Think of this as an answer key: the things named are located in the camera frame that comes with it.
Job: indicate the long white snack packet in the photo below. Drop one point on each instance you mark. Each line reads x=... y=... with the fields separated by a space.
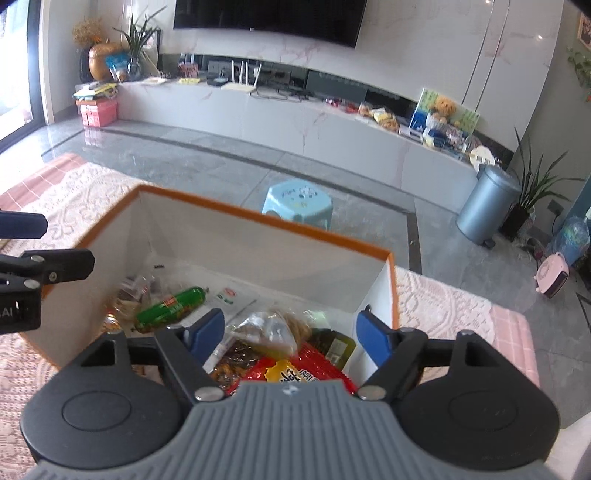
x=231 y=300

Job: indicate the grey pedal trash can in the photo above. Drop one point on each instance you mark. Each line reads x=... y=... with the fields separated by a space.
x=485 y=207

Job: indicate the green sausage packet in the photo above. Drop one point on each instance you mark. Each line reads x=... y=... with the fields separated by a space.
x=171 y=309

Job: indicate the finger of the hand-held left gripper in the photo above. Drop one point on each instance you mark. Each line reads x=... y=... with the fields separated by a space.
x=60 y=266
x=23 y=225

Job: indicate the small clear snack packet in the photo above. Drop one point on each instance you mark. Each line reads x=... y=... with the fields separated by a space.
x=272 y=332

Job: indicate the long-leaf potted plant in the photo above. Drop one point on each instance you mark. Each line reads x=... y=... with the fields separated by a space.
x=531 y=194

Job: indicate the golden pumpkin vase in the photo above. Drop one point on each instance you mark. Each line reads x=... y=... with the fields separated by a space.
x=104 y=62

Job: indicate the snack bags on cabinet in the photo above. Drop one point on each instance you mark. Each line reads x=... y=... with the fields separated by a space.
x=381 y=117

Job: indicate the brown teddy bear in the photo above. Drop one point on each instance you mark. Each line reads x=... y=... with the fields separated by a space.
x=444 y=110

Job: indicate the white marble television cabinet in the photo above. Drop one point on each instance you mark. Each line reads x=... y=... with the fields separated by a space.
x=277 y=124

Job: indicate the pink cardboard box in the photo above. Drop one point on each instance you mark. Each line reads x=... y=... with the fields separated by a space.
x=97 y=114

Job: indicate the green trailing vine plant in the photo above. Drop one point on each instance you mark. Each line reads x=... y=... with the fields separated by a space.
x=582 y=67

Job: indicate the pink space heater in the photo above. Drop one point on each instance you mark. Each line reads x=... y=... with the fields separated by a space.
x=551 y=277

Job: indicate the dark green snack packet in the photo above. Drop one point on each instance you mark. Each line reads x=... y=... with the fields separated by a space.
x=334 y=346

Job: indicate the brown dried fruit packet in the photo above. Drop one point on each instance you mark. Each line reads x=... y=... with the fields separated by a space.
x=231 y=362

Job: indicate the green plant in glass vase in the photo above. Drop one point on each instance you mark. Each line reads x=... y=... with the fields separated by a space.
x=138 y=41

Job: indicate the green and white gift box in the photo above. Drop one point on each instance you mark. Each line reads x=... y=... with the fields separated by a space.
x=422 y=113

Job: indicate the blue water bottle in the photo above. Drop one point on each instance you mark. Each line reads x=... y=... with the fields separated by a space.
x=572 y=240

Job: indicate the orange cardboard box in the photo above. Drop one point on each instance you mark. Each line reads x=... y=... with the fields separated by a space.
x=258 y=258

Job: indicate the dried yellow flower bunch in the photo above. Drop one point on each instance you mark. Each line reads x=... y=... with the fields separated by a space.
x=90 y=32

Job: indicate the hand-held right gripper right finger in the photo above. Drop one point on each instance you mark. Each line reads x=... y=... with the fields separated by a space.
x=373 y=337

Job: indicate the round white hand fan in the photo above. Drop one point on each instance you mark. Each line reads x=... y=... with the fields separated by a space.
x=482 y=156

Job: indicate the white lace tablecloth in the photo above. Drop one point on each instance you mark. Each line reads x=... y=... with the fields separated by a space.
x=78 y=207

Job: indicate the light blue plastic stool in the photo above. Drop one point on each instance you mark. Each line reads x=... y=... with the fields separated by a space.
x=298 y=203

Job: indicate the large red snack packet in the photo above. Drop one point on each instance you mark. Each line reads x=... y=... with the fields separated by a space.
x=300 y=364

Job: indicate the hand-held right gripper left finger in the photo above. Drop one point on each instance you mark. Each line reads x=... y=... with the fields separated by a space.
x=210 y=332

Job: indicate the white router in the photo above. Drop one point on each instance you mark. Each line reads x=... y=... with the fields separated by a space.
x=240 y=85

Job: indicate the framed wall picture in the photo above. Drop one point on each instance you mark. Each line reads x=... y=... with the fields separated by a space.
x=585 y=26

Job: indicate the black television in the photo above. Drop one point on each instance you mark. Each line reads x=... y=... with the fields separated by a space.
x=268 y=18

